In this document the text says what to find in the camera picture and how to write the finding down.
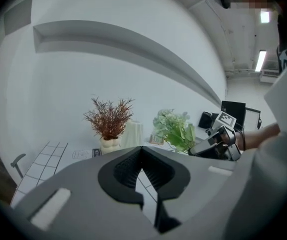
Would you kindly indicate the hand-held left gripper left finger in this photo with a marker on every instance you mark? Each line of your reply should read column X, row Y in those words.
column 108, row 181

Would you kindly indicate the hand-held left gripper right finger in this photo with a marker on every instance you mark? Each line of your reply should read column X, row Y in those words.
column 176, row 181

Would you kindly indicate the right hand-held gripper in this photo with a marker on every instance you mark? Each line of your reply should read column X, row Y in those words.
column 225, row 120

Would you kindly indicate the green and white flowers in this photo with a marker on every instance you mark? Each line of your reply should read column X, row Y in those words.
column 174, row 130

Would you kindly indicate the cream ribbed vase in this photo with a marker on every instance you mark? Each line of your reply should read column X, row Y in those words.
column 133, row 135

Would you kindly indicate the person's right forearm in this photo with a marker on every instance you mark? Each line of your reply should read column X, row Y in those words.
column 261, row 135

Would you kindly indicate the black bag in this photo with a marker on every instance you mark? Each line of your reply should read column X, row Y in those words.
column 205, row 120

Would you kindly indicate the white bumpy pot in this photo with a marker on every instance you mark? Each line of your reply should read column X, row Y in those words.
column 110, row 145

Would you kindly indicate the small wooden framed card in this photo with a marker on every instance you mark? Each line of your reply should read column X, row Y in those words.
column 156, row 139

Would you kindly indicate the black monitor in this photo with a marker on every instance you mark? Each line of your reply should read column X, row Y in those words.
column 233, row 109

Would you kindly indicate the white-screen monitor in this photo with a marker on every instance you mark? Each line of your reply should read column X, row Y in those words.
column 252, row 119

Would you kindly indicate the white grid-pattern tablecloth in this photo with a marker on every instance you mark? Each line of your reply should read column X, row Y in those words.
column 51, row 159

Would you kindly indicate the red-brown dried plant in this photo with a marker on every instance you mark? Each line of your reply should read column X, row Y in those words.
column 109, row 119

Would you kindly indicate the grey chair armrest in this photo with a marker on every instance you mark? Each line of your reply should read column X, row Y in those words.
column 18, row 160

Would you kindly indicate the white air conditioner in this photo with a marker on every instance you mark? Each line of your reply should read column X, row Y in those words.
column 268, row 75

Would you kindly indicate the long ceiling light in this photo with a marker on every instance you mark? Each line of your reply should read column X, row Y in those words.
column 260, row 60

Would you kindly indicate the square ceiling light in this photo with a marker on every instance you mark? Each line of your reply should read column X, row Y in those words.
column 264, row 16

